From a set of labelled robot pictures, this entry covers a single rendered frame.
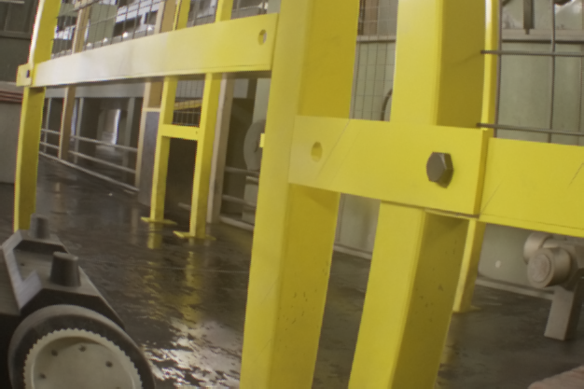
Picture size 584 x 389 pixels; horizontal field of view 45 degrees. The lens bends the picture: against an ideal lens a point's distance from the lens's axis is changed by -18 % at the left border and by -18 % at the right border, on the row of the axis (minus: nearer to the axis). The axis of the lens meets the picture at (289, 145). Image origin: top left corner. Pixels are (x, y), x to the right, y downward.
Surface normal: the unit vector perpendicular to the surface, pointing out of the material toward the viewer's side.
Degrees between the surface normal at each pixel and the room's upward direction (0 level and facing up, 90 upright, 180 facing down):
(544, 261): 90
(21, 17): 90
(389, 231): 90
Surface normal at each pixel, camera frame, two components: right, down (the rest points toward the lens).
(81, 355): 0.41, 0.05
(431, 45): -0.84, -0.10
